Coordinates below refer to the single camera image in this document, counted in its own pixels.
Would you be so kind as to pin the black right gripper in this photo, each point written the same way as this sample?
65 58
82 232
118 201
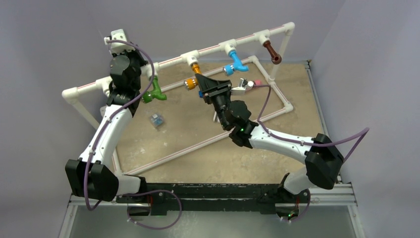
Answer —
212 89

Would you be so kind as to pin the orange faucet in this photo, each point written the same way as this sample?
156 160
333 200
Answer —
191 83

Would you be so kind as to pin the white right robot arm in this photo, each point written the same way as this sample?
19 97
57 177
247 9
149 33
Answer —
322 160

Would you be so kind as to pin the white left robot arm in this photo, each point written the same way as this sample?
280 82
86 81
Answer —
90 175

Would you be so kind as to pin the blue faucet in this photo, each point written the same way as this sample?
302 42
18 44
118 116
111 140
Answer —
236 65

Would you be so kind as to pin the clear blue plastic packet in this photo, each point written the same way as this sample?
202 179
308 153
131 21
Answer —
156 120

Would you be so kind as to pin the green faucet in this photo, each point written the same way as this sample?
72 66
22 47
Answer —
155 93

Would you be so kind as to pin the brown faucet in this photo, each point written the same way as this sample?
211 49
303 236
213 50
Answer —
275 57

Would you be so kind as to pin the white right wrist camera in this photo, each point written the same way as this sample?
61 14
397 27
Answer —
243 86

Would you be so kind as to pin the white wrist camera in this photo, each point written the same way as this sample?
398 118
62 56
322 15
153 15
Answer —
243 86
115 42

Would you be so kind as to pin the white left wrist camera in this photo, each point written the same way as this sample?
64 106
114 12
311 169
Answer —
115 42

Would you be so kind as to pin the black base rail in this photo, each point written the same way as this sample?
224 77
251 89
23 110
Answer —
266 199

